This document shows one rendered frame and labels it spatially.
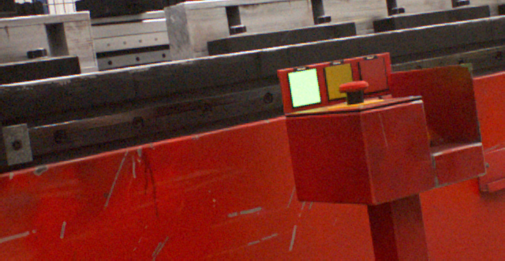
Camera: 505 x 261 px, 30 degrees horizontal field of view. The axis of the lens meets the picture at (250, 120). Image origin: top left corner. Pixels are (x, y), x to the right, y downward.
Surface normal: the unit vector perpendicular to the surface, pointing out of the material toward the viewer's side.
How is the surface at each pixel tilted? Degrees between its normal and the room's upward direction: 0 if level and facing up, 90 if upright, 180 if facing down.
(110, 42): 90
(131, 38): 90
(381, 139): 90
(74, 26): 90
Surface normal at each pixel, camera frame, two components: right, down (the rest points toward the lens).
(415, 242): 0.55, -0.04
